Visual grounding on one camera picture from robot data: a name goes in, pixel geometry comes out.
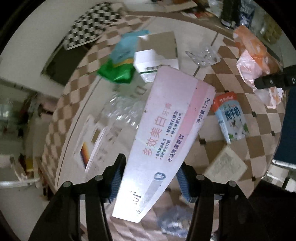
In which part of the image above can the pink white toothpaste box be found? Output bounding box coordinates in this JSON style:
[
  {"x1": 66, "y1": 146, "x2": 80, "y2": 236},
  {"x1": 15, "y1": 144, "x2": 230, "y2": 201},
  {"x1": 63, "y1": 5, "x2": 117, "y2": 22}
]
[{"x1": 112, "y1": 66, "x2": 216, "y2": 223}]

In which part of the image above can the blue green snack bag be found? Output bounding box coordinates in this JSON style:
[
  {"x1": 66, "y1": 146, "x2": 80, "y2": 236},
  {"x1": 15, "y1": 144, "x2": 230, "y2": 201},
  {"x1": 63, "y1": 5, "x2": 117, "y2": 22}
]
[{"x1": 97, "y1": 30, "x2": 150, "y2": 84}]

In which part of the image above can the checkered tile pattern table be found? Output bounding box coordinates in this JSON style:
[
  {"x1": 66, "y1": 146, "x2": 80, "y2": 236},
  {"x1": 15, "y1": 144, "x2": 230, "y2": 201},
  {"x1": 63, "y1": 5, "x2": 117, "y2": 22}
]
[{"x1": 41, "y1": 14, "x2": 286, "y2": 241}]

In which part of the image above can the black white checkered cushion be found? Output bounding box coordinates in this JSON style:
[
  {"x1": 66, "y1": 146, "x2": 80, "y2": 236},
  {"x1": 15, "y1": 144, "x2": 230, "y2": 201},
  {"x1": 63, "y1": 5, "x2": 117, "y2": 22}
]
[{"x1": 63, "y1": 2, "x2": 121, "y2": 51}]

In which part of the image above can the orange plastic bag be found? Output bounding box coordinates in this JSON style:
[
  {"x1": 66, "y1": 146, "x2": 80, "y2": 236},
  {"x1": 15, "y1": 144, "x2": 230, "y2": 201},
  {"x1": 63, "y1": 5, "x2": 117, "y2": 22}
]
[{"x1": 233, "y1": 25, "x2": 283, "y2": 109}]

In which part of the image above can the white box orange print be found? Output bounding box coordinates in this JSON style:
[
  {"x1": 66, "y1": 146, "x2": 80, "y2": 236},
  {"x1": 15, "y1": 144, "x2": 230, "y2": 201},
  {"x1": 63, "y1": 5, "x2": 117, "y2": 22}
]
[{"x1": 73, "y1": 115, "x2": 107, "y2": 173}]

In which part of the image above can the crumpled blue white wrapper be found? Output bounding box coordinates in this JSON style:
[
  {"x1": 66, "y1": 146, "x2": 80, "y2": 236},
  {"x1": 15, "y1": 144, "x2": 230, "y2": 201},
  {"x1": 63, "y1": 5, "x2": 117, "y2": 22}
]
[{"x1": 158, "y1": 206, "x2": 193, "y2": 238}]

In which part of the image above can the white cardboard box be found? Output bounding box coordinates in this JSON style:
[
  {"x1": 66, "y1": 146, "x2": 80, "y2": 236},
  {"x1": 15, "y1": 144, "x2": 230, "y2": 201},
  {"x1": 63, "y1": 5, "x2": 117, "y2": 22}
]
[{"x1": 133, "y1": 31, "x2": 179, "y2": 83}]

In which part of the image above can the clear plastic packaging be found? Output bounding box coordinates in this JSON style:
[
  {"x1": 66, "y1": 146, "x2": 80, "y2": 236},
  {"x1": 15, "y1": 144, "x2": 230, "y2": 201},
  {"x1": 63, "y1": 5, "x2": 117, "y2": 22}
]
[{"x1": 97, "y1": 94, "x2": 145, "y2": 131}]

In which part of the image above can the clear plastic blister tray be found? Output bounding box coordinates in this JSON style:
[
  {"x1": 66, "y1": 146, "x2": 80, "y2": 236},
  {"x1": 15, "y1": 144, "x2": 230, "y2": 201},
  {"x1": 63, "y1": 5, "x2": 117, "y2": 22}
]
[{"x1": 185, "y1": 45, "x2": 221, "y2": 68}]

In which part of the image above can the blue white milk carton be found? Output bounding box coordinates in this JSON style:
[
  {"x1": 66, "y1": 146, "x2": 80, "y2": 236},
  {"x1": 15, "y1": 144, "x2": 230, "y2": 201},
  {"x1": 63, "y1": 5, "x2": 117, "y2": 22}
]
[{"x1": 211, "y1": 92, "x2": 249, "y2": 144}]

